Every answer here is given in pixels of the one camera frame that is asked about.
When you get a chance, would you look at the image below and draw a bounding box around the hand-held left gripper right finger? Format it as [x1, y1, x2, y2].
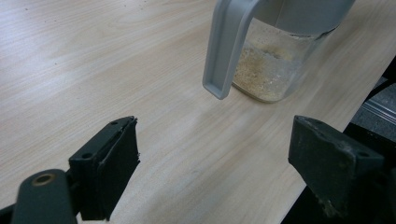
[288, 115, 386, 218]

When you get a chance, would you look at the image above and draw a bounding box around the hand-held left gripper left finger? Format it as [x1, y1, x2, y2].
[68, 116, 141, 222]

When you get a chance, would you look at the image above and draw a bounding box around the clear jar with grey lid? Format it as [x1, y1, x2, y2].
[202, 0, 357, 104]

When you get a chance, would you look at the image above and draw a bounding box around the metal floor rail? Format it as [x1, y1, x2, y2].
[361, 83, 396, 126]

